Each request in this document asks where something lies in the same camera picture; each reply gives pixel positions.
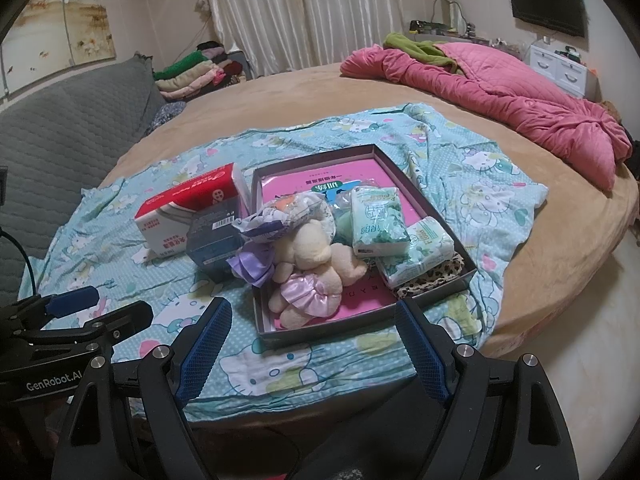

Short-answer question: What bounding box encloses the cluttered dressing table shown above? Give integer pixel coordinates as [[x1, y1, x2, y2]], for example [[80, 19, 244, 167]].
[[409, 0, 501, 43]]

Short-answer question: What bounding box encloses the cream plush with purple bow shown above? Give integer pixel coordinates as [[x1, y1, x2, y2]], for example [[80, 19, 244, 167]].
[[226, 219, 337, 291]]

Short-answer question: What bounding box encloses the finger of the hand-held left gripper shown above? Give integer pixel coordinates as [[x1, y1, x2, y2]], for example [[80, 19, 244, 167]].
[[15, 301, 154, 356], [0, 285, 99, 333]]

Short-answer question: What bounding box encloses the black cable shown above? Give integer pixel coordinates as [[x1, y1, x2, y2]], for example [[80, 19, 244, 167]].
[[0, 225, 42, 303]]

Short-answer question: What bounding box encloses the white green flower tissue packet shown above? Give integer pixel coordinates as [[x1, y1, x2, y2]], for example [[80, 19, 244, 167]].
[[375, 216, 457, 289]]

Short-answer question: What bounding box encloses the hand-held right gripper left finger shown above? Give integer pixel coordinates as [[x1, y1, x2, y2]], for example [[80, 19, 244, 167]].
[[50, 296, 234, 480]]

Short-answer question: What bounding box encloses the dark blue box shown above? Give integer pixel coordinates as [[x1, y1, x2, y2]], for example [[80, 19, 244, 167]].
[[187, 199, 247, 282]]

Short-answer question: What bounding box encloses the stack of folded clothes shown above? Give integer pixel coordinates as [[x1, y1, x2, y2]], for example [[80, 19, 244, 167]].
[[152, 41, 249, 102]]

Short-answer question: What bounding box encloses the grey tray with pink bottom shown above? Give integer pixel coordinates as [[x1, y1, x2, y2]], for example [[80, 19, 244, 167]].
[[250, 143, 479, 350]]

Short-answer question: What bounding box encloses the grey quilted headboard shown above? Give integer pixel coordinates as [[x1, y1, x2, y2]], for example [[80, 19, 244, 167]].
[[0, 54, 167, 306]]

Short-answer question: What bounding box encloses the round beige bed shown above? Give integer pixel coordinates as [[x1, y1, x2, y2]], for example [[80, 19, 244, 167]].
[[97, 57, 640, 361]]

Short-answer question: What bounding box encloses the black wall television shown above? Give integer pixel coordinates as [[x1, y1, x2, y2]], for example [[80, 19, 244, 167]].
[[506, 0, 587, 39]]

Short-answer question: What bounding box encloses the landscape wall painting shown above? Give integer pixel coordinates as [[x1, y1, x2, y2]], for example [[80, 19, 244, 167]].
[[0, 0, 119, 108]]

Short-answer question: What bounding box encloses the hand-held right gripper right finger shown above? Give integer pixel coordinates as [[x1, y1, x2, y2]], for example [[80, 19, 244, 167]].
[[394, 297, 581, 480]]

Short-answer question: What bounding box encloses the teal cartoon cat blanket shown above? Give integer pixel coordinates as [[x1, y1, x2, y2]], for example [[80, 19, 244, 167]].
[[37, 102, 551, 411]]

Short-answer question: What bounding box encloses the red and white tissue box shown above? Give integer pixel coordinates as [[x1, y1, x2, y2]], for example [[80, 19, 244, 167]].
[[134, 162, 249, 262]]

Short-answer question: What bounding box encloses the bagged green plush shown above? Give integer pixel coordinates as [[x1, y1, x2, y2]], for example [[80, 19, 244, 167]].
[[329, 192, 362, 237]]

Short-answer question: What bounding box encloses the green leaf tissue packet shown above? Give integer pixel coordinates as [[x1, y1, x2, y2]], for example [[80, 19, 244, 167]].
[[349, 186, 410, 260]]

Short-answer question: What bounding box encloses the dark patterned cloth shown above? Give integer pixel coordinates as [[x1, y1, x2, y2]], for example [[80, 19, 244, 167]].
[[146, 101, 189, 135]]

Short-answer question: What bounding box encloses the cream plush with pink bow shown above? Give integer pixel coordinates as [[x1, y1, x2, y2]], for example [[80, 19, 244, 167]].
[[267, 242, 372, 332]]

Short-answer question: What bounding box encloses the green cloth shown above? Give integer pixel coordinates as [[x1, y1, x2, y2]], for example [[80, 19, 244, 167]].
[[383, 32, 467, 75]]

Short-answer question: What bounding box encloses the white curtain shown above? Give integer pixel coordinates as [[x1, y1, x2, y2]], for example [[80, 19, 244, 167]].
[[199, 0, 407, 82]]

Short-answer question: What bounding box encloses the leopard print cloth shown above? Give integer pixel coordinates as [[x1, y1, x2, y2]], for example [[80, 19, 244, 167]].
[[394, 254, 467, 302]]

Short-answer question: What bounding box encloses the white drawer cabinet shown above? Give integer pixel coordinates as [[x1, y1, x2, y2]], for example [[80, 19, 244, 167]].
[[527, 42, 590, 100]]

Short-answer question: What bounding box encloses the pink quilt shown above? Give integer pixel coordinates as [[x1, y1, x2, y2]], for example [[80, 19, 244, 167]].
[[340, 42, 633, 192]]

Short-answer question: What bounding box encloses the bagged floral carrot plush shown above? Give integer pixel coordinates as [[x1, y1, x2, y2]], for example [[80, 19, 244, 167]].
[[260, 191, 337, 242]]

